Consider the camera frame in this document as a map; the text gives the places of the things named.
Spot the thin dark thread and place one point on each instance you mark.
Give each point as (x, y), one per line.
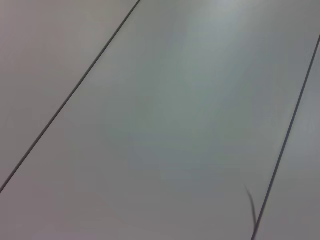
(252, 203)

